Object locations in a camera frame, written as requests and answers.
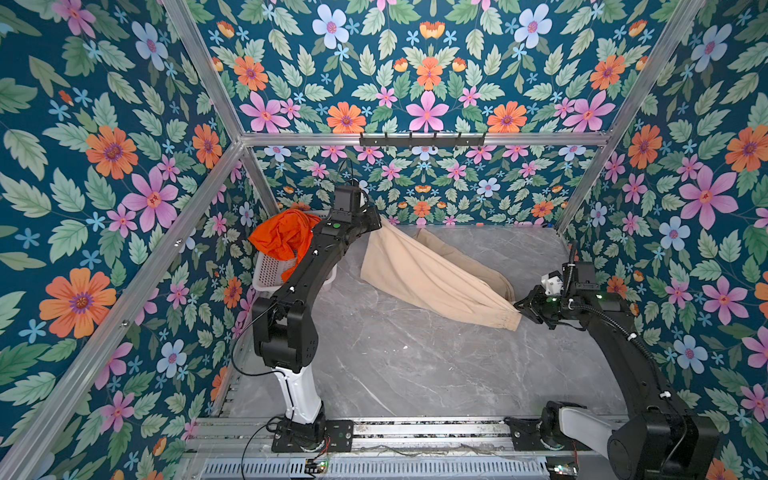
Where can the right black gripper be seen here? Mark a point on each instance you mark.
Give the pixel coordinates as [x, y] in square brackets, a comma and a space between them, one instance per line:
[531, 306]

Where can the orange shorts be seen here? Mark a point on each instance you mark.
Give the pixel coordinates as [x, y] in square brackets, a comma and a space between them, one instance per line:
[286, 236]

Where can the white perforated plastic basket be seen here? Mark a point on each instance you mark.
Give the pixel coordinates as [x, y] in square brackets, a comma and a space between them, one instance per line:
[267, 272]

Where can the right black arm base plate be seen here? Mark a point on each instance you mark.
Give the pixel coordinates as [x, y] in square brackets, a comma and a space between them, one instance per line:
[528, 434]

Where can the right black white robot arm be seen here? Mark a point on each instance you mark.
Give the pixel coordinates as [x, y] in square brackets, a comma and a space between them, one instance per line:
[662, 438]

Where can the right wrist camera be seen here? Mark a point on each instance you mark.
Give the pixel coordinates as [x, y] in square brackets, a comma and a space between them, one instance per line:
[576, 275]

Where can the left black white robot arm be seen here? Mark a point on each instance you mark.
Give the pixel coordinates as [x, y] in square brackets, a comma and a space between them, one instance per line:
[283, 330]

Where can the black hook rail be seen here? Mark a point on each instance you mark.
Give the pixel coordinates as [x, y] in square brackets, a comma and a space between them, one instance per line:
[408, 140]

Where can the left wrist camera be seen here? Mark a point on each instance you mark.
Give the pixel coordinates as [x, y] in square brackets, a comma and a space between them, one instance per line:
[349, 197]

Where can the beige drawstring shorts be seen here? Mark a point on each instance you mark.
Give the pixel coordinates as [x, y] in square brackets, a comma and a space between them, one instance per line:
[426, 272]

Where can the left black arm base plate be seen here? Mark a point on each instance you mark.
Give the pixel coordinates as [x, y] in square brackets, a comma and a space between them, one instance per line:
[323, 436]

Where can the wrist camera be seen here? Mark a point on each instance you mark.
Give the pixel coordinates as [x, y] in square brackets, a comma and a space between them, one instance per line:
[576, 275]
[349, 197]

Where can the white vented cable duct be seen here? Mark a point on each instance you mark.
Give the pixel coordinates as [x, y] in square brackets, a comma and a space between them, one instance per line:
[377, 468]

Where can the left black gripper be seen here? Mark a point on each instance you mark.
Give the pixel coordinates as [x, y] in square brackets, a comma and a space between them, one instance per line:
[372, 221]

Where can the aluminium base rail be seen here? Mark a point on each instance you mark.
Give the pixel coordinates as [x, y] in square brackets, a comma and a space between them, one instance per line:
[485, 435]

